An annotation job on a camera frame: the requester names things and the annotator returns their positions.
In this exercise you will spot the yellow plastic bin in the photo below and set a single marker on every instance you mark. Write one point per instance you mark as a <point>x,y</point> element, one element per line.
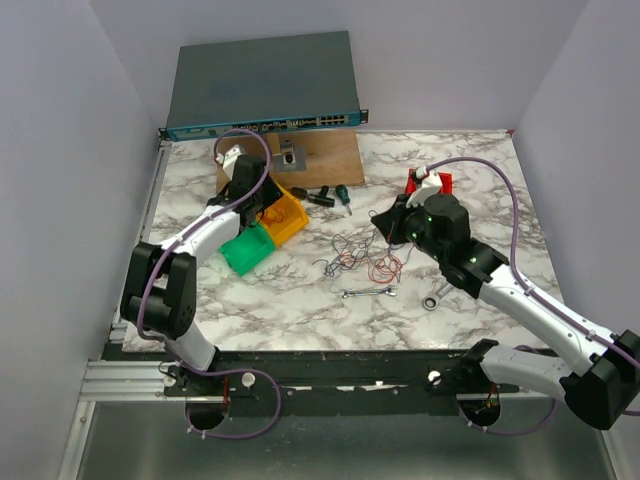
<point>284,219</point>

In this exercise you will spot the green handle screwdriver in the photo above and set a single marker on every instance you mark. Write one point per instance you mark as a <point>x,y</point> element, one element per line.
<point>341,191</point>

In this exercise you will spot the black socket adapter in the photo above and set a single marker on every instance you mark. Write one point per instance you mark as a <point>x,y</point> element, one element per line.
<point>321,198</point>

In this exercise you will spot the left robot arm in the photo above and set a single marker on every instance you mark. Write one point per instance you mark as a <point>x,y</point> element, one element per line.
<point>159,296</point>

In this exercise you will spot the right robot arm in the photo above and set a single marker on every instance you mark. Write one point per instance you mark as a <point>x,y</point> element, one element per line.
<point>594,371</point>

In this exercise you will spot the red plastic bin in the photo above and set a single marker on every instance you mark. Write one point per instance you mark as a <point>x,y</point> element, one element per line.
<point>445,178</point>

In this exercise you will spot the silver ratchet wrench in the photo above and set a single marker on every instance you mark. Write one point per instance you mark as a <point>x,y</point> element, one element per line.
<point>431,301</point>

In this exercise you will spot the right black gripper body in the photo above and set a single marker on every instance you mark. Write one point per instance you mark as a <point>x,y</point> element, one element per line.
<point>415,228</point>

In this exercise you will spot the aluminium frame rail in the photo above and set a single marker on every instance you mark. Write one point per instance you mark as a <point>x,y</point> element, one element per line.
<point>125,381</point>

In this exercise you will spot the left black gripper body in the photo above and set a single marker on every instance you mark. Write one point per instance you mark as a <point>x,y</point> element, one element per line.
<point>266,195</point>

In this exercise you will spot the grey metal socket bracket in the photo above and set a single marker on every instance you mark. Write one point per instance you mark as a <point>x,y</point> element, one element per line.
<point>287,157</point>

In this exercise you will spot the wooden board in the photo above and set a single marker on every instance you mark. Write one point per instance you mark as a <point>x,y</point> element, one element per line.
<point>333,158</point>

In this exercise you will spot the grey blue network switch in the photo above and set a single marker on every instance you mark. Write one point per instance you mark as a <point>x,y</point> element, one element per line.
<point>270,85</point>

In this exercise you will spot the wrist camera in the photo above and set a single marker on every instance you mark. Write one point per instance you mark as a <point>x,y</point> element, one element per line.
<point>228,160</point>
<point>428,184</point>

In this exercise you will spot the green plastic bin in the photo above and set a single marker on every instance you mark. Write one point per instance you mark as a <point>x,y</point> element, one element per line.
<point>248,249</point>

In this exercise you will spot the silver open-end wrench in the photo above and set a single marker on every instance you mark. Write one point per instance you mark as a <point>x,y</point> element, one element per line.
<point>390,291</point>

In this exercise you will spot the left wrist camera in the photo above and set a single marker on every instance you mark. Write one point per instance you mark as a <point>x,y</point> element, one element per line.
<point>228,160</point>

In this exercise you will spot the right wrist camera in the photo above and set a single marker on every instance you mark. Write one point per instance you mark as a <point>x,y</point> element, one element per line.
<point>428,184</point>

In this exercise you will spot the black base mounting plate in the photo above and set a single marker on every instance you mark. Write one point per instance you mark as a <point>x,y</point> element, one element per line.
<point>335,383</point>

